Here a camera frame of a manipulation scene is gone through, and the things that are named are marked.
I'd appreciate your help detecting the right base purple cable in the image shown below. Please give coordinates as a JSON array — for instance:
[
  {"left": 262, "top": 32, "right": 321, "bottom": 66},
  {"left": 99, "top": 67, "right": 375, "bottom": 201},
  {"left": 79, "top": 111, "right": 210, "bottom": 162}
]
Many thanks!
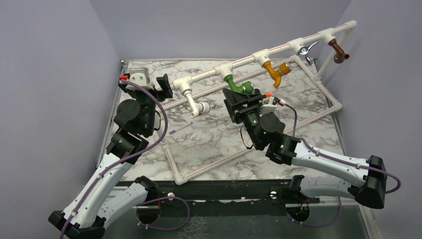
[{"left": 286, "top": 201, "right": 342, "bottom": 229}]

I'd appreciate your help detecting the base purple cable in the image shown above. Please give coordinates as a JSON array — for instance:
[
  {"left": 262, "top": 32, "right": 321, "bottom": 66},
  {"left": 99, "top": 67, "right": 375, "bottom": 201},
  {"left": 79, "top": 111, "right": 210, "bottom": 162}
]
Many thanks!
[
  {"left": 135, "top": 196, "right": 191, "bottom": 232},
  {"left": 286, "top": 201, "right": 342, "bottom": 229}
]

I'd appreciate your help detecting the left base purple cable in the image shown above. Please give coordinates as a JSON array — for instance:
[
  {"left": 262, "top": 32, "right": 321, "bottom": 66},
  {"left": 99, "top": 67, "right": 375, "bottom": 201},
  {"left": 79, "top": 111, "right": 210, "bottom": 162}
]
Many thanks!
[{"left": 135, "top": 196, "right": 191, "bottom": 232}]

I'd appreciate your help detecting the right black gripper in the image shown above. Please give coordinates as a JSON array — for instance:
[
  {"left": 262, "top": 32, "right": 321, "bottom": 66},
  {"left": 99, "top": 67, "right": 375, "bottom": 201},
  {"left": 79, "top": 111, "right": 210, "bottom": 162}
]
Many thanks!
[{"left": 223, "top": 89, "right": 264, "bottom": 149}]

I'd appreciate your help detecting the brown faucet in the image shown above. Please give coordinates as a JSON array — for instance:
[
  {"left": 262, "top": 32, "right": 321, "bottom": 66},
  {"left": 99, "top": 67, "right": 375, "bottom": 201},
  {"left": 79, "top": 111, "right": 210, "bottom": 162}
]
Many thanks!
[{"left": 328, "top": 39, "right": 350, "bottom": 64}]

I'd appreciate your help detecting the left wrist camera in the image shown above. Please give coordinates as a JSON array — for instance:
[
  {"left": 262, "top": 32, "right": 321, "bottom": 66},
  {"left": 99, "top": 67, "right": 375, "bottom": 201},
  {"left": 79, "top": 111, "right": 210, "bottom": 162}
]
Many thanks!
[{"left": 129, "top": 67, "right": 150, "bottom": 87}]

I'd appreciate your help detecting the white PVC pipe frame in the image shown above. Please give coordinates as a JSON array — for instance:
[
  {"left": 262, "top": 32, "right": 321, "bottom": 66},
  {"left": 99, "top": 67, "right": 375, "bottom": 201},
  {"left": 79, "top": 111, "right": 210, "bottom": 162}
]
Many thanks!
[{"left": 155, "top": 19, "right": 358, "bottom": 185}]

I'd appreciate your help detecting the orange yellow faucet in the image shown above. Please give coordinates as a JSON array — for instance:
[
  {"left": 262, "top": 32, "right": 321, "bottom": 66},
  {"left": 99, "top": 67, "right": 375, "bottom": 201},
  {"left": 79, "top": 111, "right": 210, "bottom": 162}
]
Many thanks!
[{"left": 262, "top": 61, "right": 292, "bottom": 89}]

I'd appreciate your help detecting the black table front rail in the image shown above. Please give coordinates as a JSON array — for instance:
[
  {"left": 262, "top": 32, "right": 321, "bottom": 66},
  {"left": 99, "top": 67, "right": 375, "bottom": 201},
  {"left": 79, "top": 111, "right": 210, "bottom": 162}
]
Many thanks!
[{"left": 134, "top": 177, "right": 320, "bottom": 220}]

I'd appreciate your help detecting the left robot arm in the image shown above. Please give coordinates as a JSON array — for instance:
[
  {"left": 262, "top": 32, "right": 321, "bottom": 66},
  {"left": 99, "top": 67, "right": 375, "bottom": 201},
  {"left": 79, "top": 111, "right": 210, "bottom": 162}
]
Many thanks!
[{"left": 48, "top": 72, "right": 173, "bottom": 239}]

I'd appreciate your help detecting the white plastic faucet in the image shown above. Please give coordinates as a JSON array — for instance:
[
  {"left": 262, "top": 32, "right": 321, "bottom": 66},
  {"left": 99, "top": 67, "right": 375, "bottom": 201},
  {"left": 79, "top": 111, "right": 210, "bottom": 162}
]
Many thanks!
[{"left": 183, "top": 90, "right": 211, "bottom": 119}]

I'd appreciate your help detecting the green faucet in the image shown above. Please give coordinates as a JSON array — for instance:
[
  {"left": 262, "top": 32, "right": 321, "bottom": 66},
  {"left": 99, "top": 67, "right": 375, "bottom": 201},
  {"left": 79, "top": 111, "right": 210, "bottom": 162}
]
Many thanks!
[{"left": 224, "top": 75, "right": 254, "bottom": 94}]

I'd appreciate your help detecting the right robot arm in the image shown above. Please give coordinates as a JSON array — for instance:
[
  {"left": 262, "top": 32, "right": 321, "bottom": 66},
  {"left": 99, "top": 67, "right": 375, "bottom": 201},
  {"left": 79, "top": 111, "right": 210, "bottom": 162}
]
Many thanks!
[{"left": 222, "top": 89, "right": 387, "bottom": 209}]

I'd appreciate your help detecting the purple white pen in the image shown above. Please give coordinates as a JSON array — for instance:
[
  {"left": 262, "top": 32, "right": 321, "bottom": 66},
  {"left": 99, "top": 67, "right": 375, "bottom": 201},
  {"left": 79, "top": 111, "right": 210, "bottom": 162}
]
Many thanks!
[{"left": 169, "top": 121, "right": 193, "bottom": 135}]

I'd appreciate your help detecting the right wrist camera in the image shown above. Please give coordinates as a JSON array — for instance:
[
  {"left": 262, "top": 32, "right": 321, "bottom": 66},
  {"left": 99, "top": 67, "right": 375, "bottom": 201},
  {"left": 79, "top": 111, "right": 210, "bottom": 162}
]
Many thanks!
[{"left": 262, "top": 96, "right": 286, "bottom": 109}]

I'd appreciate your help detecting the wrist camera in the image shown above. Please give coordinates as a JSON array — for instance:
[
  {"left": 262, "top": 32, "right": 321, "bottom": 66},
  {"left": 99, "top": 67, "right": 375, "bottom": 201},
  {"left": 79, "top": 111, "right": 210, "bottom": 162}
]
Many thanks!
[
  {"left": 129, "top": 67, "right": 150, "bottom": 87},
  {"left": 262, "top": 96, "right": 286, "bottom": 109}
]

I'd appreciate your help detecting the chrome lever faucet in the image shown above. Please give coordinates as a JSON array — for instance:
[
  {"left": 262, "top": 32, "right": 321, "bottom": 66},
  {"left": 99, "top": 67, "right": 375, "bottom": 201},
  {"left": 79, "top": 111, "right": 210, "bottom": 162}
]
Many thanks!
[{"left": 297, "top": 41, "right": 318, "bottom": 66}]

